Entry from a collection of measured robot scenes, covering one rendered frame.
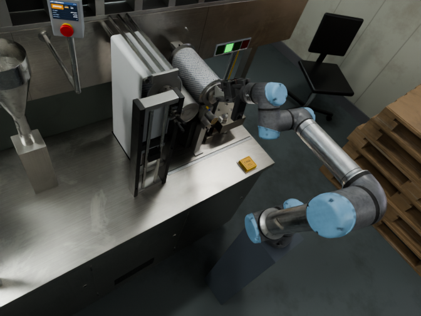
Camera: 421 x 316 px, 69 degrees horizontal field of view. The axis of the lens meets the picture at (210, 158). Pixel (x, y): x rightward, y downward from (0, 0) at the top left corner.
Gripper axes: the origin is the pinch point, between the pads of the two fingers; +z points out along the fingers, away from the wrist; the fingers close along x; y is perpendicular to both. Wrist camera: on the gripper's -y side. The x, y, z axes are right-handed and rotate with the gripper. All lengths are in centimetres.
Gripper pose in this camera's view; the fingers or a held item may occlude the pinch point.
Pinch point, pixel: (217, 97)
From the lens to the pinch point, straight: 131.0
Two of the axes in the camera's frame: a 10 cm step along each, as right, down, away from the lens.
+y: -1.9, -9.2, -3.6
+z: -5.8, -1.9, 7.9
